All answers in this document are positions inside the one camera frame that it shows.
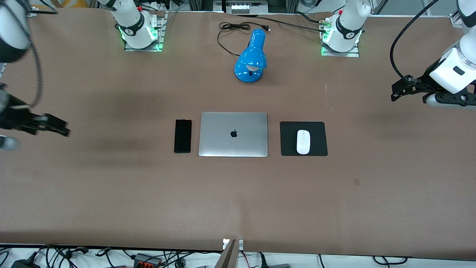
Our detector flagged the white computer mouse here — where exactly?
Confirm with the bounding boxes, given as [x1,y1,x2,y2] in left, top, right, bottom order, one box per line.
[296,130,311,155]

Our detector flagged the black smartphone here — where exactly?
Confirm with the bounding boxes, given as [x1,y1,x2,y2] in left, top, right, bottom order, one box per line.
[174,119,193,154]

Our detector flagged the black mouse pad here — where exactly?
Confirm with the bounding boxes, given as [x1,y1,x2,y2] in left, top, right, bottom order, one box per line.
[280,121,328,157]

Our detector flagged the black power adapter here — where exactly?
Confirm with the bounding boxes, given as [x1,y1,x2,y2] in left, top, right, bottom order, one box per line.
[10,258,41,268]

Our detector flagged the black power strip red switches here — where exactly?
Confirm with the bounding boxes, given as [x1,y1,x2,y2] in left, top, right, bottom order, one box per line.
[133,253,163,267]

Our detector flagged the blue desk lamp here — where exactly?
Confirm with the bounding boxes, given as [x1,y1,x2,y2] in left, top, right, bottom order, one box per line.
[234,29,267,84]

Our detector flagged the silver laptop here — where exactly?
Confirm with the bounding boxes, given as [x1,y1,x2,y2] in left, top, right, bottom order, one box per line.
[198,112,268,158]

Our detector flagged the white terminal block device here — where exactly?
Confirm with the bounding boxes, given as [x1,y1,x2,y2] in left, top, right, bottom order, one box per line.
[225,0,269,15]

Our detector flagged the brown table cover sheet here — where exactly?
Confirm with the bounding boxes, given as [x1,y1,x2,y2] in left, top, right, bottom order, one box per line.
[0,7,476,261]

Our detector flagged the aluminium profile bar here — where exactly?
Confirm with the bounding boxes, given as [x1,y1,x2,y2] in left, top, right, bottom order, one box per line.
[214,239,237,268]

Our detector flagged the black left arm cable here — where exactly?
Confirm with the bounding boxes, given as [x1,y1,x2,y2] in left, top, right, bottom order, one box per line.
[389,0,440,87]

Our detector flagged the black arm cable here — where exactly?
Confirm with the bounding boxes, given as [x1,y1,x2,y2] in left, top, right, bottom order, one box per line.
[389,0,440,87]
[7,0,43,108]

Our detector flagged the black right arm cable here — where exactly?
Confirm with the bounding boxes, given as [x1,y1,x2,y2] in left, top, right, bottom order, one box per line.
[7,0,43,108]

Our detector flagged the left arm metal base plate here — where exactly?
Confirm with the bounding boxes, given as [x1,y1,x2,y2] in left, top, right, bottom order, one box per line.
[321,19,360,58]

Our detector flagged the black braided power cable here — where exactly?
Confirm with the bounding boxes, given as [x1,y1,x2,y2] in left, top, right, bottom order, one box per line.
[237,11,328,33]

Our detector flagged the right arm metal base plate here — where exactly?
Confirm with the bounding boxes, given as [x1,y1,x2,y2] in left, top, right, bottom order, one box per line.
[124,11,167,52]

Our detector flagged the black lamp cord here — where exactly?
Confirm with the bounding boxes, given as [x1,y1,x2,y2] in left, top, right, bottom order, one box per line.
[217,22,271,57]

